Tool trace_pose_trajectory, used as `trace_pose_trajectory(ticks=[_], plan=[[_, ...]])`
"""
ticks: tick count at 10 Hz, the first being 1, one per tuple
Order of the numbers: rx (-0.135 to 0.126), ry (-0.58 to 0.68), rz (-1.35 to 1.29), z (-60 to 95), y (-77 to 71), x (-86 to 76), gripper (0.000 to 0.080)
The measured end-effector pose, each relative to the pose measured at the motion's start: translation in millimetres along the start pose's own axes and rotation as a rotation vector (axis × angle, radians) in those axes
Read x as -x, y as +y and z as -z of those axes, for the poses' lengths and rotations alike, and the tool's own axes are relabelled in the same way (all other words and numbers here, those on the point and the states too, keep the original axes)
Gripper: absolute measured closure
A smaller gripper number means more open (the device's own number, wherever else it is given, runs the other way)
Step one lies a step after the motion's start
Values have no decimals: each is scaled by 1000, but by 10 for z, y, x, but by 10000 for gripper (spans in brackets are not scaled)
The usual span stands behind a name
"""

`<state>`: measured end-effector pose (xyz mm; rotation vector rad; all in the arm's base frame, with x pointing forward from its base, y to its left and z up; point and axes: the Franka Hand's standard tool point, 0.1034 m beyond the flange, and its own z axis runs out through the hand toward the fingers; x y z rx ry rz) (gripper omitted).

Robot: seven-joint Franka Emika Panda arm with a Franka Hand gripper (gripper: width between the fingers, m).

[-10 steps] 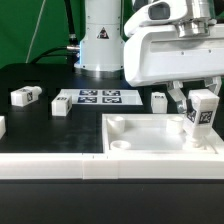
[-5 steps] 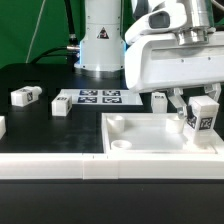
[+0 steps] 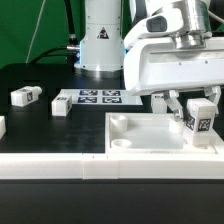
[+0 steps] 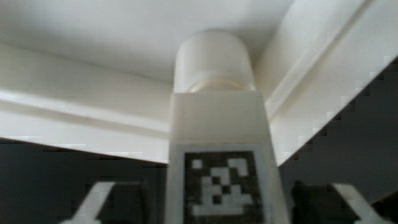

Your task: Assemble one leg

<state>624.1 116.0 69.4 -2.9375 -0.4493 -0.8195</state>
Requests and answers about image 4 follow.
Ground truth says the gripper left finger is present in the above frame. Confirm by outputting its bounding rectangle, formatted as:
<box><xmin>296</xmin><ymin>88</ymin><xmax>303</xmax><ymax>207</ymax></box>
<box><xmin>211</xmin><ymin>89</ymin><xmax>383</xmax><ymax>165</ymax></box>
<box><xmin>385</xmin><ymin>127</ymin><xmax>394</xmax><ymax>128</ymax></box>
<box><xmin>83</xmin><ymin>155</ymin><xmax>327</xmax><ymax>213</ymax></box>
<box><xmin>60</xmin><ymin>182</ymin><xmax>145</xmax><ymax>224</ymax></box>

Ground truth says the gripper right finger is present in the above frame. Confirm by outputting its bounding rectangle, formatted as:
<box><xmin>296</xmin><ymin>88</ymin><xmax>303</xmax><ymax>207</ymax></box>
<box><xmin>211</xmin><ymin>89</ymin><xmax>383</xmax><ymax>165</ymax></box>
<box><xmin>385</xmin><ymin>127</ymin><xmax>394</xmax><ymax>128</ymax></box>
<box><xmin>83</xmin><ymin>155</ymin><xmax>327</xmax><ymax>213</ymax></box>
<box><xmin>291</xmin><ymin>181</ymin><xmax>394</xmax><ymax>224</ymax></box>

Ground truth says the white table leg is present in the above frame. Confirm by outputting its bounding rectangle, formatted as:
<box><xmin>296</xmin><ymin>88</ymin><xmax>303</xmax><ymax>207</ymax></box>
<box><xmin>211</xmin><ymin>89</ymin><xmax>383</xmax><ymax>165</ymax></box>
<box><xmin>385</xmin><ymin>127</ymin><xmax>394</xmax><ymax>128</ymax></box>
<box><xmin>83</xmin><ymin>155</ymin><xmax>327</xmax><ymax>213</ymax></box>
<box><xmin>165</xmin><ymin>31</ymin><xmax>289</xmax><ymax>224</ymax></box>

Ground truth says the white square tabletop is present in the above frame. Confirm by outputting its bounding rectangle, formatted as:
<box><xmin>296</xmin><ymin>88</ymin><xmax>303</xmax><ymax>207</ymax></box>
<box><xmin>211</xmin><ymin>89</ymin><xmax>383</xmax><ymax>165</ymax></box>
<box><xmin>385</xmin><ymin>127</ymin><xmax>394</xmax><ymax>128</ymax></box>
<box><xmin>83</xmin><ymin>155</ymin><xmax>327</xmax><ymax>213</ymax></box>
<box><xmin>0</xmin><ymin>0</ymin><xmax>398</xmax><ymax>162</ymax></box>

